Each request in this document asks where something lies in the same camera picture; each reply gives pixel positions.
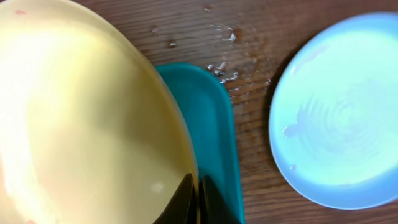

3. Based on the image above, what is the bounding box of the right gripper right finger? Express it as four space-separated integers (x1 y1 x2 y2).
199 175 241 224

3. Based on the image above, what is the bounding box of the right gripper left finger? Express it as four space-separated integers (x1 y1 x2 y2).
154 174 197 224

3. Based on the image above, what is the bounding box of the yellow-green plastic plate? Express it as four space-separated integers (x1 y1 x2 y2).
1 1 198 223

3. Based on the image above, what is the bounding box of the light blue plastic plate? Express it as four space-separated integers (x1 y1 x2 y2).
268 12 397 210

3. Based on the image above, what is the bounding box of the teal plastic serving tray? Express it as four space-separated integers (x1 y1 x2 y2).
155 63 245 223

